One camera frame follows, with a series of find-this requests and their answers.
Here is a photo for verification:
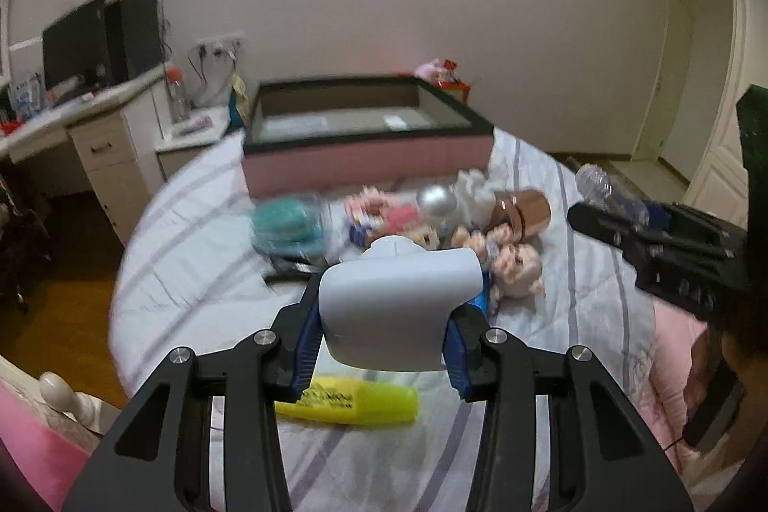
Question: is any rose gold cylinder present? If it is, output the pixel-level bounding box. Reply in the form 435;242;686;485
488;189;552;243

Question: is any pink pig figurine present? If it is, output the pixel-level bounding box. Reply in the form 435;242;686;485
450;224;545;316

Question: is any yellow highlighter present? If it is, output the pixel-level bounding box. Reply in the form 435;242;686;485
275;377;419;428

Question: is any white figure silver ball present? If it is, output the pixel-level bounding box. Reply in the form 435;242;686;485
415;170;497;237

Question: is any black hair clip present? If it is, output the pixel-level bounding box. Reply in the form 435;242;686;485
263;256;329;285

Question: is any teal brush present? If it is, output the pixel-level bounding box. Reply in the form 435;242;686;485
250;195;325;257

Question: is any white plastic device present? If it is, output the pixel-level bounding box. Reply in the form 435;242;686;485
318;235;483;371

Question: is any pink white block figure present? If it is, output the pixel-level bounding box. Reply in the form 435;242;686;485
344;187;440;251

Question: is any pink quilt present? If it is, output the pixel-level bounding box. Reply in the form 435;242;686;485
1;385;90;511

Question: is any clear plastic water bottle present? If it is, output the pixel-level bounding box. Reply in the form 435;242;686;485
576;164;649;226

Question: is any white striped quilt cover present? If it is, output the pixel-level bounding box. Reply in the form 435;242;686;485
109;132;656;511

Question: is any red toy box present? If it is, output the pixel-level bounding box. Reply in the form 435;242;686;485
437;78;471;104

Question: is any pink plush toy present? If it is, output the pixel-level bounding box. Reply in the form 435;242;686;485
414;59;446;83

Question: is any white desk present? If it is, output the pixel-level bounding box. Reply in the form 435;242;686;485
1;65;170;243

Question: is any white low side table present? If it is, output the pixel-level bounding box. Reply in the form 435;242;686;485
155;107;230;180

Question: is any pink black storage box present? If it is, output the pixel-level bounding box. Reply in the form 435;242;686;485
241;75;495;199

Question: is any snack bag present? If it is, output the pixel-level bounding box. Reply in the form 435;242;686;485
228;73;251;131

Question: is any red cap bottle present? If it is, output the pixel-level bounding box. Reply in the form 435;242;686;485
165;66;190;123

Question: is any black computer monitor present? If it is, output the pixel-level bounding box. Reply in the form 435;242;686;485
42;0;112;101

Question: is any black computer tower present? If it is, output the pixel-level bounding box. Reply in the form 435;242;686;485
103;0;164;84

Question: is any wall power outlet strip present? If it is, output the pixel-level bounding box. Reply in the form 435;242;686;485
194;31;245;55

